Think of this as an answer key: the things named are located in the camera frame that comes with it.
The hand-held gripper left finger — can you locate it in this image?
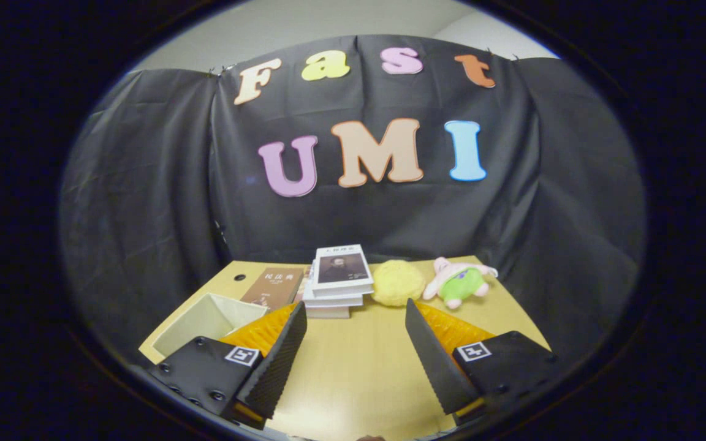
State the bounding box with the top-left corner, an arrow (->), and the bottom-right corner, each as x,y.
148,300 -> 308,431

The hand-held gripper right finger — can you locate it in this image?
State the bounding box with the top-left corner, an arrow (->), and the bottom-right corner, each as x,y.
404,298 -> 560,426

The grey fabric storage box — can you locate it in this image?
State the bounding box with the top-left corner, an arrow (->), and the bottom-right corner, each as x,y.
152,293 -> 270,358

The plain white book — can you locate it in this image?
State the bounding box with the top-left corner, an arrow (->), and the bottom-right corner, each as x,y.
305,305 -> 352,319
303,287 -> 365,308

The brown cover book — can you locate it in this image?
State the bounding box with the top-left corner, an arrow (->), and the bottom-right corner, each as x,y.
241,267 -> 305,309

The pink and green plush toy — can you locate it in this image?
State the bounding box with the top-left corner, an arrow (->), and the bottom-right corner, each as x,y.
422,257 -> 499,309

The yellow round plush toy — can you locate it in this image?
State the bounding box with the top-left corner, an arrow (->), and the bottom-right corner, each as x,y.
371,260 -> 426,307

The white portrait cover book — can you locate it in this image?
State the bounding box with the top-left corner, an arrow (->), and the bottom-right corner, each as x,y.
311,244 -> 374,298

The black backdrop cloth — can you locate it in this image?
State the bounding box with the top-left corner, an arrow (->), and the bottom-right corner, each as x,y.
58,34 -> 648,368

